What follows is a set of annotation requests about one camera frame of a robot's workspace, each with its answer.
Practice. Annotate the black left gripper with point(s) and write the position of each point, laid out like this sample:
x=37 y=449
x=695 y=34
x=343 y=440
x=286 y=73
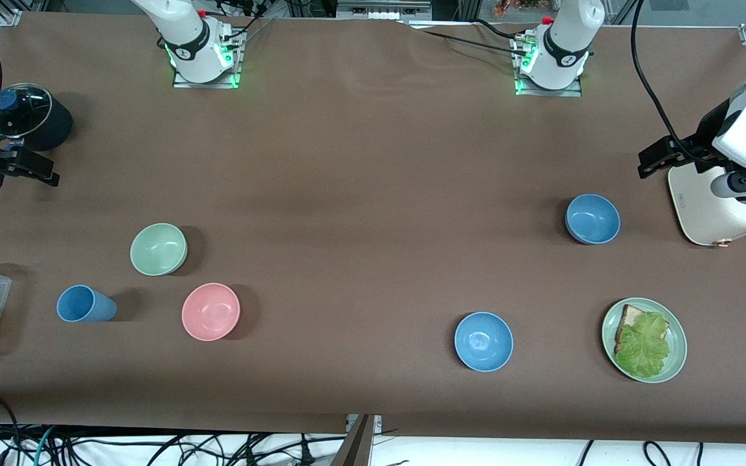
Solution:
x=704 y=138

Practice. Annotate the blue bowl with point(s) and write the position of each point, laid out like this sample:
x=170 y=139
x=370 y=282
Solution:
x=484 y=342
x=593 y=219

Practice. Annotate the light green bowl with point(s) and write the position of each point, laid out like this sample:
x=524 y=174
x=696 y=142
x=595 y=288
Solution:
x=158 y=249

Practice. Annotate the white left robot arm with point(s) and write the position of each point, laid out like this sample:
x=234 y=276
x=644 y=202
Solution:
x=564 y=45

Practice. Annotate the pink bowl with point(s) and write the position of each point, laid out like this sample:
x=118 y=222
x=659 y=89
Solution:
x=210 y=312

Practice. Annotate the cream white toaster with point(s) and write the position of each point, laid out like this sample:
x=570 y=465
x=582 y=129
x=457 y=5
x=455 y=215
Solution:
x=697 y=207

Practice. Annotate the glass lid with blue knob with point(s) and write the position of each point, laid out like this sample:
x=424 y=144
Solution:
x=23 y=110

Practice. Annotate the black cooking pot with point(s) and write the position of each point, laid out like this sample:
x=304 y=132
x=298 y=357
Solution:
x=56 y=126

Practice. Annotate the blue ribbed plastic cup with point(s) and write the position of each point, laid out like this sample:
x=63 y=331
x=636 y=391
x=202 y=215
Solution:
x=85 y=304

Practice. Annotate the white bread slice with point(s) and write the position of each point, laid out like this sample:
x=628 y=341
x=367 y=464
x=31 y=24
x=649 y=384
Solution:
x=629 y=318

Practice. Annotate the light green plate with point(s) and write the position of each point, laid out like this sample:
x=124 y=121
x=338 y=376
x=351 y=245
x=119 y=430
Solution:
x=677 y=343

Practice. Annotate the green lettuce leaf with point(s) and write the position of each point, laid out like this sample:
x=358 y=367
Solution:
x=645 y=346

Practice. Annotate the orange red plant decoration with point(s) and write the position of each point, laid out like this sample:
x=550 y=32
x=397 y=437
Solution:
x=515 y=6

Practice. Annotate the brown table cover cloth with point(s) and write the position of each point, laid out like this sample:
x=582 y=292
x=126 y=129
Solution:
x=347 y=162

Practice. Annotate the brown table leg beam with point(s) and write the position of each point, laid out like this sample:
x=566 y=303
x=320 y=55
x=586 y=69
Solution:
x=355 y=446

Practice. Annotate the small metal table bracket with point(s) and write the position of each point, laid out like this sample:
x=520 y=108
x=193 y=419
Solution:
x=376 y=422

